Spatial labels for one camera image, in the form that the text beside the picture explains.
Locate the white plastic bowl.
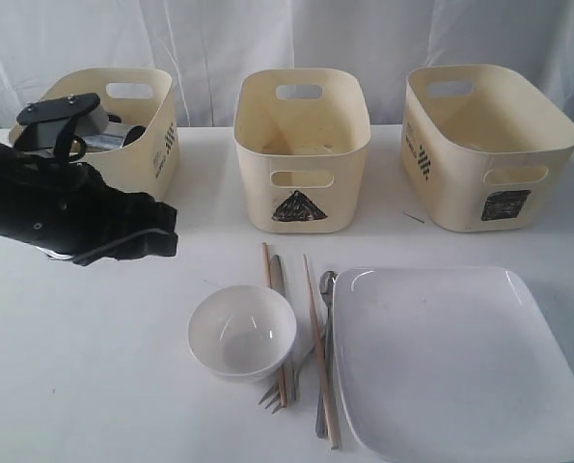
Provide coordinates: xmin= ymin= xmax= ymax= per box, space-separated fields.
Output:
xmin=187 ymin=285 xmax=298 ymax=383

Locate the white backdrop curtain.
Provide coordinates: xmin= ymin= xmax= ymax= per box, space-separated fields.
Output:
xmin=0 ymin=1 xmax=574 ymax=127

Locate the wooden chopstick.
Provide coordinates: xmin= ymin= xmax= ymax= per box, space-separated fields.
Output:
xmin=303 ymin=255 xmax=342 ymax=449
xmin=259 ymin=242 xmax=287 ymax=414

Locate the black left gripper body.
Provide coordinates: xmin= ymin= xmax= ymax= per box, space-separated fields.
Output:
xmin=6 ymin=156 xmax=132 ymax=256

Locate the cream bin with circle mark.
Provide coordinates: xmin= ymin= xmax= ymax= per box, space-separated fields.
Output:
xmin=8 ymin=68 xmax=180 ymax=204

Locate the steel mug with handle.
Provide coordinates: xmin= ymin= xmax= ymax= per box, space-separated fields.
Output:
xmin=82 ymin=113 xmax=146 ymax=151

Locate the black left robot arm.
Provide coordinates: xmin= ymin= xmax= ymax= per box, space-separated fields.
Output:
xmin=0 ymin=143 xmax=178 ymax=266

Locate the cream bin with triangle mark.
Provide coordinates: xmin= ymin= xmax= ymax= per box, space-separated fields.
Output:
xmin=233 ymin=68 xmax=371 ymax=233

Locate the small steel cup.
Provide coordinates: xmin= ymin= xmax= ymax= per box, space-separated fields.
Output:
xmin=35 ymin=245 xmax=74 ymax=261

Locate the white square plate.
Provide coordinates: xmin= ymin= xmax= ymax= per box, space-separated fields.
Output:
xmin=333 ymin=267 xmax=574 ymax=462

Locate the cream bin with square mark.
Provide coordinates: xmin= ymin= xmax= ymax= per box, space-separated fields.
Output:
xmin=400 ymin=64 xmax=574 ymax=232

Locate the left wooden chopstick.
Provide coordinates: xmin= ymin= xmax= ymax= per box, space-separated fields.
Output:
xmin=259 ymin=242 xmax=287 ymax=414

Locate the steel spoon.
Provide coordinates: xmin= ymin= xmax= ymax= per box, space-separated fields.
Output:
xmin=315 ymin=270 xmax=337 ymax=439

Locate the steel fork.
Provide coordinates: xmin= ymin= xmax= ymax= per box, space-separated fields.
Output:
xmin=258 ymin=344 xmax=314 ymax=414

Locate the right wooden chopstick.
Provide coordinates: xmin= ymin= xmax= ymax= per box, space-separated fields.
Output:
xmin=303 ymin=255 xmax=342 ymax=449

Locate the steel table knife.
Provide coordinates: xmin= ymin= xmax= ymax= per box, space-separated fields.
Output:
xmin=270 ymin=255 xmax=297 ymax=403

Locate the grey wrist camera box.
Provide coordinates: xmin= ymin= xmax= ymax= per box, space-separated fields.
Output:
xmin=13 ymin=93 xmax=109 ymax=157

